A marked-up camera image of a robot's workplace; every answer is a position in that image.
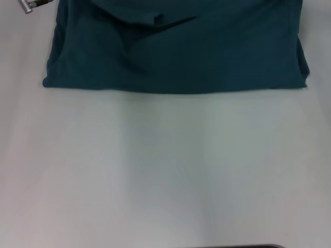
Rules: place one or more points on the teal t-shirt with beige print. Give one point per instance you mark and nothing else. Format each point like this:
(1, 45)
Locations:
(168, 51)

